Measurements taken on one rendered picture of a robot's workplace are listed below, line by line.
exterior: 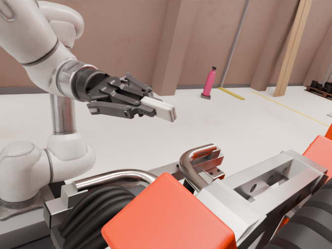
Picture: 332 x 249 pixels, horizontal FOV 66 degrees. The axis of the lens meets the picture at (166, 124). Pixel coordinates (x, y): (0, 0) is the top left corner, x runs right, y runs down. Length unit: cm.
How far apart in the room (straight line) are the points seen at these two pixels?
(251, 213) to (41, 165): 97
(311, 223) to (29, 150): 103
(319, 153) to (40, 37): 59
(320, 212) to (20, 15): 56
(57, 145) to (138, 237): 101
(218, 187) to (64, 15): 104
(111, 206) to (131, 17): 341
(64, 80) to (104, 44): 296
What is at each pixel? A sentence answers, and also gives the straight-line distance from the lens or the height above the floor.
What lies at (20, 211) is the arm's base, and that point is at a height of 41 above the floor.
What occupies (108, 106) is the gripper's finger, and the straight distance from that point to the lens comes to 50.
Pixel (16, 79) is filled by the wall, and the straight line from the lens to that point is 335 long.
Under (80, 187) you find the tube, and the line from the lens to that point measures 42.
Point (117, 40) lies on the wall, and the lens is 362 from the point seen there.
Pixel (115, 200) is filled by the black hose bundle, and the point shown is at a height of 104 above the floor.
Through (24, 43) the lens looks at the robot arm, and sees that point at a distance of 61.
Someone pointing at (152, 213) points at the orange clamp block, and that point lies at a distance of 20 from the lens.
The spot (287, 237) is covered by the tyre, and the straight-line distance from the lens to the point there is 23.
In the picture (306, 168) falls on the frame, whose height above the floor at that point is 112.
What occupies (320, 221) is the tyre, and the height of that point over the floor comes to 116.
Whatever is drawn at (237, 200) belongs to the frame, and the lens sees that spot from 29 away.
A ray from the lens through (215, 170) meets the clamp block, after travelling 65.
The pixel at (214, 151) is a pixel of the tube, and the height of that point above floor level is 100.
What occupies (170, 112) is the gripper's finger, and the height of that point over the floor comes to 112.
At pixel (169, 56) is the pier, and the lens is 384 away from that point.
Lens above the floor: 129
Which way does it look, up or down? 25 degrees down
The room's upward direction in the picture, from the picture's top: 14 degrees clockwise
